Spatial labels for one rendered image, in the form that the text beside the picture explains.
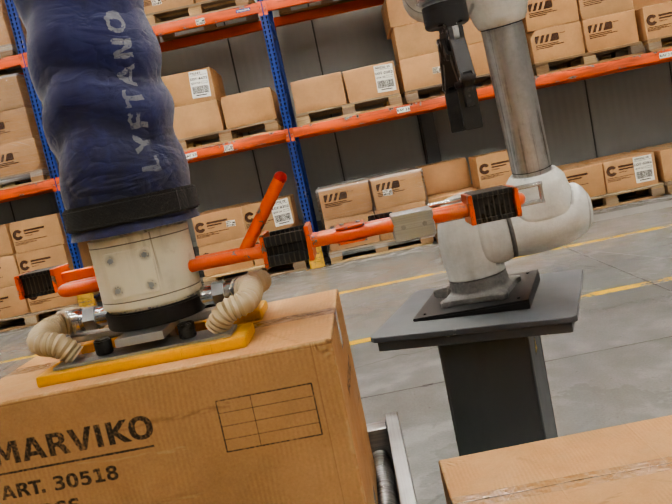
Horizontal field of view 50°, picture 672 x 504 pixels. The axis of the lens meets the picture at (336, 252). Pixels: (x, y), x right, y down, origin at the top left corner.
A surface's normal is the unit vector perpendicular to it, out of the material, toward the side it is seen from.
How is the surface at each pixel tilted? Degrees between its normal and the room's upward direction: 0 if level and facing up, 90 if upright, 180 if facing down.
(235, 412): 90
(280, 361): 90
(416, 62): 83
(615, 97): 90
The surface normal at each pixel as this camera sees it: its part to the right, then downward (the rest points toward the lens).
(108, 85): 0.39, -0.26
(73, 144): -0.41, -0.04
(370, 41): 0.00, 0.14
